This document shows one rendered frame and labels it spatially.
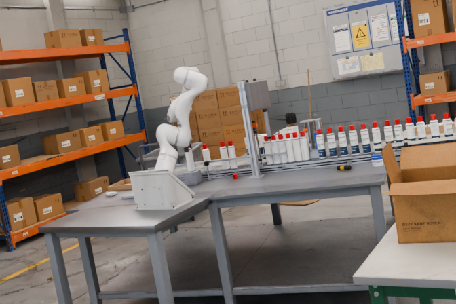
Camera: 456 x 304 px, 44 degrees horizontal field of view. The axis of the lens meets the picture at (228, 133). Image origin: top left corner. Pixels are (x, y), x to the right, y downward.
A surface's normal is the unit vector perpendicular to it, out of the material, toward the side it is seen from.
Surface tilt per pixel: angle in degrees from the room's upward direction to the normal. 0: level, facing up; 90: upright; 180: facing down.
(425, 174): 88
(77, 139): 92
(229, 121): 91
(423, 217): 89
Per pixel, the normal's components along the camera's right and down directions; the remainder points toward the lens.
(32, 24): 0.86, -0.09
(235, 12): -0.49, 0.17
